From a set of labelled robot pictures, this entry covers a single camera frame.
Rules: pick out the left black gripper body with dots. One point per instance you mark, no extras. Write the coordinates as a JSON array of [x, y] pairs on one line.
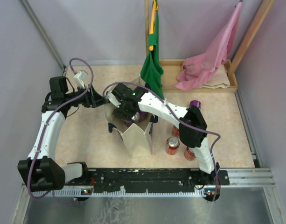
[[85, 100]]

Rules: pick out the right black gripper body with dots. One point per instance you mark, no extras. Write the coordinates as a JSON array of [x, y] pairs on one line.
[[123, 110]]

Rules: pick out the purple soda can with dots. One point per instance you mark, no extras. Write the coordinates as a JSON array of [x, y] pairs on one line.
[[143, 116], [195, 103], [134, 119]]

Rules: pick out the cream canvas tote bag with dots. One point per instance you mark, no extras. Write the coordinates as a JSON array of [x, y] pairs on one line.
[[136, 138]]

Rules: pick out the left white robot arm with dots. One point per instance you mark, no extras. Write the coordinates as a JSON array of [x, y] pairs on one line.
[[39, 171]]

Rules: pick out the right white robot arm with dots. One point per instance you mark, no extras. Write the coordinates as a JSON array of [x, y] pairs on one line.
[[190, 121]]

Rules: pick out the green hanging shirt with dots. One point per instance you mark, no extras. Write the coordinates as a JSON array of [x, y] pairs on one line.
[[152, 71]]

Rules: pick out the wooden tray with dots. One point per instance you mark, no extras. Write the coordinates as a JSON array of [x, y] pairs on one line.
[[172, 67]]

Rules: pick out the red soda can upper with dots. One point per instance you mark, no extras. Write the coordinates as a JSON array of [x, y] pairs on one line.
[[175, 131]]

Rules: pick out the red soda can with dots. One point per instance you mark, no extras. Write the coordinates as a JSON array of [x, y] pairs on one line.
[[172, 145], [190, 156], [175, 131]]

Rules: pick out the red soda can lower left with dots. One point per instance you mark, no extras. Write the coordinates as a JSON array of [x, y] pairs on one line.
[[172, 145]]

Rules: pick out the pink hanging cloth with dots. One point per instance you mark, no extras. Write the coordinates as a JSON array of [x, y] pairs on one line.
[[198, 70]]

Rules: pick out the red soda can lower right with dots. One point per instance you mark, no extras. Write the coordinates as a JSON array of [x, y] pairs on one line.
[[190, 156]]

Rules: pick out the beige folded cloth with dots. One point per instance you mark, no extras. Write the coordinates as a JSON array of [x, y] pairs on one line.
[[219, 80]]

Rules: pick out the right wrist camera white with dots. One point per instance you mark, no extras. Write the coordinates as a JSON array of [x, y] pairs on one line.
[[110, 96]]

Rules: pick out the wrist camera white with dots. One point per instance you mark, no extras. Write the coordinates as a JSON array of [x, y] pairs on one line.
[[79, 78], [110, 96]]

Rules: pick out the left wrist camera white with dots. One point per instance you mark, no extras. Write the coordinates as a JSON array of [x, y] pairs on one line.
[[79, 78]]

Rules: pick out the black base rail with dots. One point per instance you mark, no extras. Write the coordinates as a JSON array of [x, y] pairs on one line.
[[153, 181]]

